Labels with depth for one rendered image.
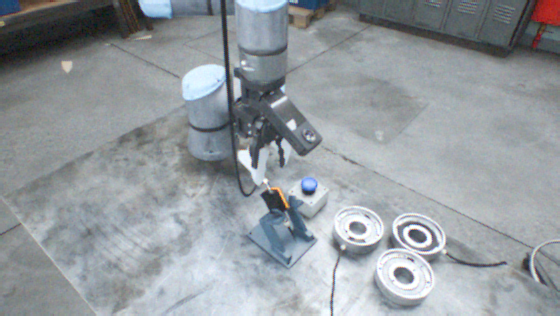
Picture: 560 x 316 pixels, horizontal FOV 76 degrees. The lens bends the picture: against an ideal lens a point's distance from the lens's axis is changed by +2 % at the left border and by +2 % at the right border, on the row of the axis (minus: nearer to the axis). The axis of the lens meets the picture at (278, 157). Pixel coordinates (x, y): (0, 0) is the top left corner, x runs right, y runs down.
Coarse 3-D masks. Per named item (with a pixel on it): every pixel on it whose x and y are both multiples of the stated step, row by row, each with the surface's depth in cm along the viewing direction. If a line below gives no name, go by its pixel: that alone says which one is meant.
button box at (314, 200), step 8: (288, 192) 83; (296, 192) 83; (304, 192) 83; (312, 192) 83; (320, 192) 83; (328, 192) 84; (304, 200) 81; (312, 200) 81; (320, 200) 83; (304, 208) 82; (312, 208) 81; (320, 208) 85; (312, 216) 83
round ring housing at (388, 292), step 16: (384, 256) 71; (400, 256) 72; (416, 256) 71; (400, 272) 71; (416, 272) 69; (432, 272) 68; (384, 288) 66; (400, 288) 67; (432, 288) 65; (400, 304) 67
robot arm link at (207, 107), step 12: (192, 72) 91; (204, 72) 90; (216, 72) 89; (192, 84) 87; (204, 84) 86; (216, 84) 87; (192, 96) 88; (204, 96) 88; (216, 96) 89; (192, 108) 91; (204, 108) 90; (216, 108) 90; (192, 120) 94; (204, 120) 92; (216, 120) 93
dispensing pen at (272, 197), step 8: (264, 176) 71; (264, 184) 72; (264, 192) 73; (272, 192) 70; (264, 200) 73; (272, 200) 71; (280, 200) 71; (272, 208) 72; (280, 208) 71; (288, 224) 74
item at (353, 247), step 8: (344, 208) 80; (352, 208) 80; (360, 208) 80; (336, 216) 78; (344, 216) 80; (368, 216) 80; (376, 216) 78; (336, 224) 78; (344, 224) 78; (352, 224) 79; (360, 224) 79; (368, 224) 78; (376, 224) 78; (336, 232) 75; (368, 232) 76; (376, 232) 77; (344, 240) 74; (376, 240) 73; (344, 248) 76; (352, 248) 74; (360, 248) 73; (368, 248) 74
